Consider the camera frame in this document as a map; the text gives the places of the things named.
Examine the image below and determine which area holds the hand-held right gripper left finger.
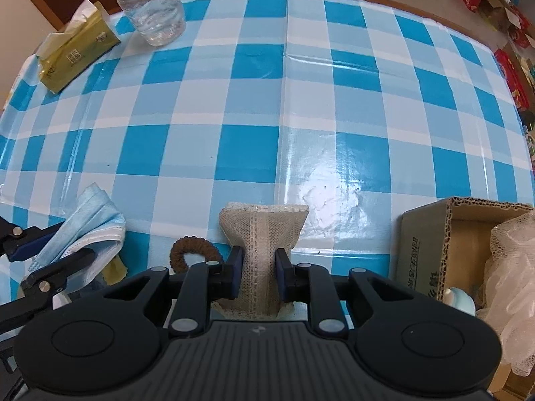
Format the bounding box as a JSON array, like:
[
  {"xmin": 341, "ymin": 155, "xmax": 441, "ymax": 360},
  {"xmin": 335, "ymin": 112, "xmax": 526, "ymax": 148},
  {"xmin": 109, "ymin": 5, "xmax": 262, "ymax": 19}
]
[{"xmin": 104, "ymin": 246, "xmax": 244, "ymax": 340}]

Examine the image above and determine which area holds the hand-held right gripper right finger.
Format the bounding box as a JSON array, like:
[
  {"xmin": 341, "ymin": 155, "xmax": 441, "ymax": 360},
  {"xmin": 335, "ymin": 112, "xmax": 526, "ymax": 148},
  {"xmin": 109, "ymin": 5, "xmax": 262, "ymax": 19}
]
[{"xmin": 275, "ymin": 247, "xmax": 412, "ymax": 338}]

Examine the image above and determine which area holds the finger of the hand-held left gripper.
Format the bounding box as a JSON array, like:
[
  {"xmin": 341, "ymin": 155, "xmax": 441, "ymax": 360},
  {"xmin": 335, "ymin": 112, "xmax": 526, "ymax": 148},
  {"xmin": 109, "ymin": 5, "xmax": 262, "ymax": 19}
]
[
  {"xmin": 0, "ymin": 216, "xmax": 64, "ymax": 262},
  {"xmin": 0, "ymin": 247, "xmax": 98, "ymax": 336}
]

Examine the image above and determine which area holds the beige fabric sachet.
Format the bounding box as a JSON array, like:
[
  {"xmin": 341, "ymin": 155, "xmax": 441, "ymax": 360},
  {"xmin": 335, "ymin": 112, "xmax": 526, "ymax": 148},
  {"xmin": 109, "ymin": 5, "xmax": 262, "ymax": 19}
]
[{"xmin": 211, "ymin": 202, "xmax": 309, "ymax": 320}]

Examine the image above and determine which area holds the blue face mask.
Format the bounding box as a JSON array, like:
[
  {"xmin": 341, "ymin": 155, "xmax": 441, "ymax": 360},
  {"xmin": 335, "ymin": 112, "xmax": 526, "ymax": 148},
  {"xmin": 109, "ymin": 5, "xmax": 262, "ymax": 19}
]
[{"xmin": 27, "ymin": 182, "xmax": 127, "ymax": 297}]

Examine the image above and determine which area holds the cardboard box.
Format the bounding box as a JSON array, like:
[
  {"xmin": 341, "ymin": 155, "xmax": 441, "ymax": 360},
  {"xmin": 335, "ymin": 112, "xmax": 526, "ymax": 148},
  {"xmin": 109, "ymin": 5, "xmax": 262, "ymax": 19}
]
[{"xmin": 395, "ymin": 197, "xmax": 535, "ymax": 398}]

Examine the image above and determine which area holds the white mesh bath loofah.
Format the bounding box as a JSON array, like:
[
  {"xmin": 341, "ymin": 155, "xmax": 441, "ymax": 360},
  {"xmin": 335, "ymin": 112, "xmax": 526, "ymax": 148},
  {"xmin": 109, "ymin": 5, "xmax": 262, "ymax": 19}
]
[{"xmin": 476, "ymin": 209, "xmax": 535, "ymax": 379}]

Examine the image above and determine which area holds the small yellow cloth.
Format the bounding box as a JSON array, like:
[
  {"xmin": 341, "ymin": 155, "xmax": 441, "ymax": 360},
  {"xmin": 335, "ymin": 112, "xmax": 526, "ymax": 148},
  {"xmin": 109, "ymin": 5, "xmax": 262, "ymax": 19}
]
[{"xmin": 102, "ymin": 255, "xmax": 130, "ymax": 287}]

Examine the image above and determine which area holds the blue and white plush toy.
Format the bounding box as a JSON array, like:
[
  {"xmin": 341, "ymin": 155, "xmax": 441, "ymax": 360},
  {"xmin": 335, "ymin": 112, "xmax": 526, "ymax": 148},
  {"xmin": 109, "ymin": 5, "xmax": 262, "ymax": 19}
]
[{"xmin": 443, "ymin": 287, "xmax": 477, "ymax": 316}]

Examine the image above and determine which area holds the blue checkered tablecloth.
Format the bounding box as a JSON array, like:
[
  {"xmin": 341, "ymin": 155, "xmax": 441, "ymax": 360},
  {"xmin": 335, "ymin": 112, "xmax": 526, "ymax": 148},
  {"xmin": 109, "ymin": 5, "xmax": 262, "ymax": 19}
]
[{"xmin": 0, "ymin": 0, "xmax": 535, "ymax": 330}]

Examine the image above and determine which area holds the yellow tissue packet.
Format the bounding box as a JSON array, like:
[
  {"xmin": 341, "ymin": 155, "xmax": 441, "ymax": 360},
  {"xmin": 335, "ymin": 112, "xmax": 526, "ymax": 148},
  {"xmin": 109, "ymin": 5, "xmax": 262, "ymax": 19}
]
[{"xmin": 35, "ymin": 0, "xmax": 122, "ymax": 94}]

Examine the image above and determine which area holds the clear plastic water bottle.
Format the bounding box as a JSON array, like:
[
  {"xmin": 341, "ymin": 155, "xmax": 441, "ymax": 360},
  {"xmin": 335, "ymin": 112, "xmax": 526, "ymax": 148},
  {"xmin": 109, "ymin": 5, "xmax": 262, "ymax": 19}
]
[{"xmin": 96, "ymin": 0, "xmax": 187, "ymax": 47}]

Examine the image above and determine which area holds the red carton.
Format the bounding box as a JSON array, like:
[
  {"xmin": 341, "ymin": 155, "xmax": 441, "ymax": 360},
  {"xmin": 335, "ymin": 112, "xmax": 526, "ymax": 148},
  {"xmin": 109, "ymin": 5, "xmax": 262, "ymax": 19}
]
[{"xmin": 493, "ymin": 48, "xmax": 531, "ymax": 112}]

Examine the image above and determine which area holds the brown hair tie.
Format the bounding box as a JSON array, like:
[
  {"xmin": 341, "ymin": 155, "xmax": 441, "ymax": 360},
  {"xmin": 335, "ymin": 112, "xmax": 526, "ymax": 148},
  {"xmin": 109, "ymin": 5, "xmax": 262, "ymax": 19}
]
[{"xmin": 168, "ymin": 237, "xmax": 226, "ymax": 276}]

